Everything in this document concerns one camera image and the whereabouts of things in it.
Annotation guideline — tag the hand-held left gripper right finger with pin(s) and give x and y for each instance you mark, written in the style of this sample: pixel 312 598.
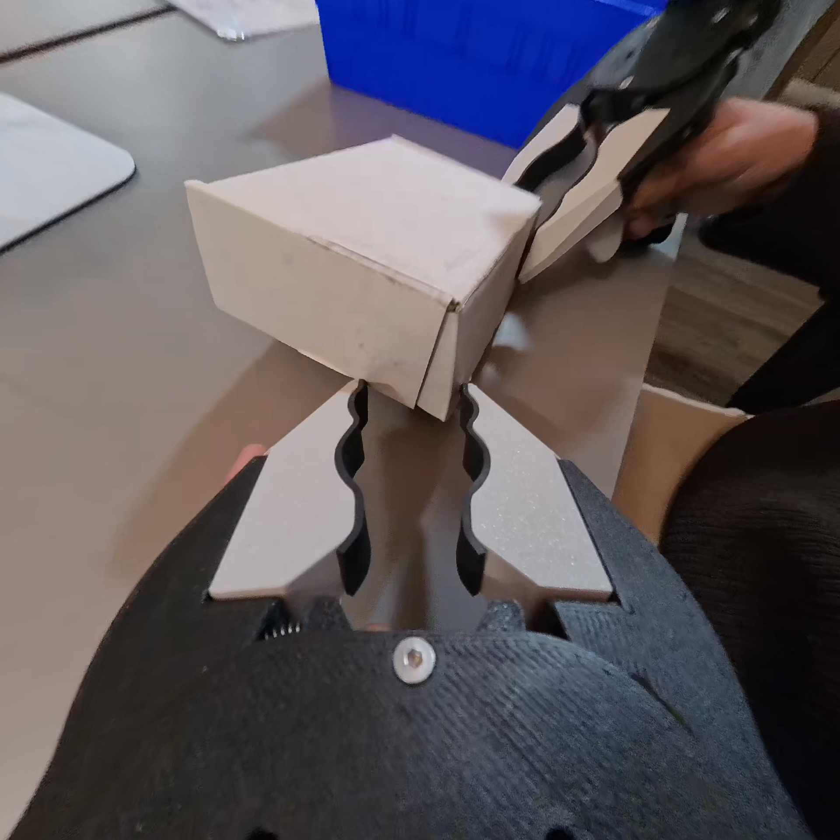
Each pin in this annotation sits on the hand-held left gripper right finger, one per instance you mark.
pixel 538 525

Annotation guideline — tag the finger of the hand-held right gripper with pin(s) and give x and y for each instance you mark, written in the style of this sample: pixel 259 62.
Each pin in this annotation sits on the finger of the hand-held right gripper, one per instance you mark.
pixel 590 203
pixel 558 138

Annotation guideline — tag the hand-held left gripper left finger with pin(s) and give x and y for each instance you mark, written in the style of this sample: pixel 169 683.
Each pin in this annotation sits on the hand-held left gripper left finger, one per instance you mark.
pixel 282 525

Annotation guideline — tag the white cardboard box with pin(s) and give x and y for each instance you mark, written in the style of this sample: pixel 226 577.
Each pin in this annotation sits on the white cardboard box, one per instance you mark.
pixel 367 216

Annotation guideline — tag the person's right forearm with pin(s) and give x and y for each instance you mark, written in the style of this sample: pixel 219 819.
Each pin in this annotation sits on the person's right forearm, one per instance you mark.
pixel 814 249

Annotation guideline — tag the person's left hand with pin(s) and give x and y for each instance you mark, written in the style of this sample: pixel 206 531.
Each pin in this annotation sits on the person's left hand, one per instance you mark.
pixel 243 463

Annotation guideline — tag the person's right hand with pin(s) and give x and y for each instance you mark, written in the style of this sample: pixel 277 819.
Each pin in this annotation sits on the person's right hand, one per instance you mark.
pixel 741 157

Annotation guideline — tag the blue plastic bin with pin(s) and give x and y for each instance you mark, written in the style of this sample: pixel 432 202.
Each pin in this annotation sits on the blue plastic bin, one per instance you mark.
pixel 459 52

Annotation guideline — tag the person's black sweater torso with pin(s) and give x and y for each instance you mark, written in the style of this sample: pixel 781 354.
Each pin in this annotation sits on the person's black sweater torso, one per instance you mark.
pixel 761 590

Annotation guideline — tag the person's dark trouser leg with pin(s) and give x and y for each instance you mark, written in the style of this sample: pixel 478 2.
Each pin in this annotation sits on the person's dark trouser leg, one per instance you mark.
pixel 800 361

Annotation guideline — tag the laminated paper sheet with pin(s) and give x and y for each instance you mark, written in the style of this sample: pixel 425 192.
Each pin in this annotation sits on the laminated paper sheet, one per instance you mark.
pixel 249 16

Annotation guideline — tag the white document stand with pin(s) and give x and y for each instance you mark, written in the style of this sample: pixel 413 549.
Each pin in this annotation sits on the white document stand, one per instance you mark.
pixel 52 170

